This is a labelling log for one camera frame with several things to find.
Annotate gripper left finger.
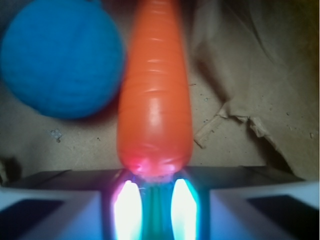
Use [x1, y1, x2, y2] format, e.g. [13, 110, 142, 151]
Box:
[0, 169, 142, 240]

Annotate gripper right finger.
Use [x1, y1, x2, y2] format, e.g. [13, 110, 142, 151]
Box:
[172, 166, 320, 240]

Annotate orange toy carrot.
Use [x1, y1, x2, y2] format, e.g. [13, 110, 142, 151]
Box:
[113, 0, 193, 240]

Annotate brown paper bag liner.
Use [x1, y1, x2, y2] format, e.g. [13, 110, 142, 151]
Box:
[0, 0, 320, 181]

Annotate blue textured ball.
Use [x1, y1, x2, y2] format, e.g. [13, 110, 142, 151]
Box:
[0, 0, 126, 119]

